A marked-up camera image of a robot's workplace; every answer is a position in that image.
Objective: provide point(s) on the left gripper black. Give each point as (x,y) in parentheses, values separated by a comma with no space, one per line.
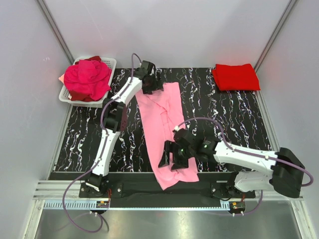
(157,84)

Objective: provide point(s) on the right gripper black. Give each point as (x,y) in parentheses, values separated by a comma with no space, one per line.
(169,147)

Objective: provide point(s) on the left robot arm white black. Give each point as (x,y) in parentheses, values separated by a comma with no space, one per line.
(113,121)

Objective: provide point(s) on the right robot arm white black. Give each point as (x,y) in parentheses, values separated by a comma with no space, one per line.
(268,170)

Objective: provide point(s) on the crumpled magenta t shirt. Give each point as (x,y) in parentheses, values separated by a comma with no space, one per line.
(87,78)

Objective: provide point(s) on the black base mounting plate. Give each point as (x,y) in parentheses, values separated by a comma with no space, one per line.
(141,190)

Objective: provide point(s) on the light pink t shirt in basket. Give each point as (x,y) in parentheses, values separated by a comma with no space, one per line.
(61,78)

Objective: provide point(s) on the folded red t shirt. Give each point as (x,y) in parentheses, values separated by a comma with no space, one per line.
(235,78)

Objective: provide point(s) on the aluminium rail front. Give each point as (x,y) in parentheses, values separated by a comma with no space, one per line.
(62,195)

